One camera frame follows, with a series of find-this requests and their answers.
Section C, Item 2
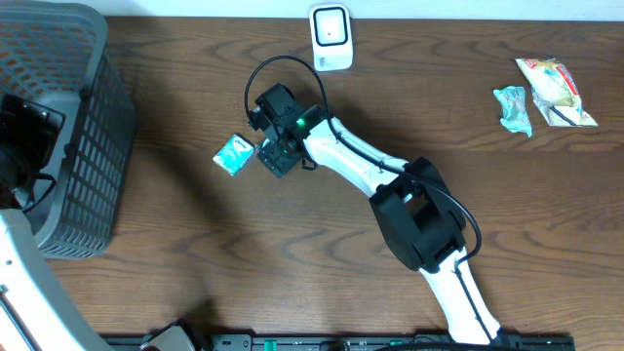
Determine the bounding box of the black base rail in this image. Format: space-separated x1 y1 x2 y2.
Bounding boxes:
102 320 576 351

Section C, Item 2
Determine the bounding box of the grey plastic mesh basket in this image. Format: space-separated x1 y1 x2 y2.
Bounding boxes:
1 1 137 259

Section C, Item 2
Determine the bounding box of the white barcode scanner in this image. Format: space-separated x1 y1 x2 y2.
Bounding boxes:
309 4 354 71

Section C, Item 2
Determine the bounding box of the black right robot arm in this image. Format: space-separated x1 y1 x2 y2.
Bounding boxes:
248 84 501 345

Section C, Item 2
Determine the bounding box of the teal snack packet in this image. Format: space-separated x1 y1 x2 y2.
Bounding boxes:
493 86 532 137

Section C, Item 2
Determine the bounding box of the yellow snack bag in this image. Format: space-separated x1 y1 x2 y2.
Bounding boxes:
515 58 598 128

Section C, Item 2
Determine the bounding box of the teal small box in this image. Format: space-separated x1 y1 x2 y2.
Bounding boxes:
213 134 255 176

